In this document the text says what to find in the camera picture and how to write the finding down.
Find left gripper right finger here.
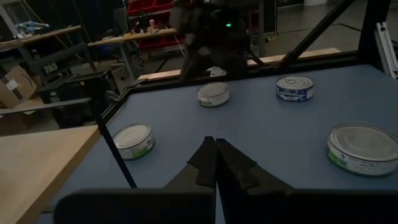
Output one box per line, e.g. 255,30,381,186
216,138,398,224

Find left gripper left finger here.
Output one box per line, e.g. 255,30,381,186
53,136,218,224

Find green label tuna can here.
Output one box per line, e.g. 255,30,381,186
197,82,230,108
112,123,155,161
326,123,398,177

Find dark blue label tuna can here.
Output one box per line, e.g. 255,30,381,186
275,75,315,103

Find blue table mat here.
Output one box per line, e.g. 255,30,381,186
37,63,398,224

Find large black computer tower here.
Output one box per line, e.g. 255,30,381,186
39,70,121,129

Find wooden background table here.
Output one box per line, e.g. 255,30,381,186
0,24,83,75
86,27,181,82

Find red storage bins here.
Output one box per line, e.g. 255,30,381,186
127,0,187,52

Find silver aluminium extrusion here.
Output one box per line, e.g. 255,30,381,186
374,21,398,79

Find printed cardboard shipping box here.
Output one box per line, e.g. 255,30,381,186
0,65,39,110

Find silver mounting bracket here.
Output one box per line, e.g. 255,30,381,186
206,67,228,78

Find black metal rig frame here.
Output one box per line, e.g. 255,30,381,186
93,0,398,131

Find wooden shelf black frame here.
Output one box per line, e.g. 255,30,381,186
0,98,138,224

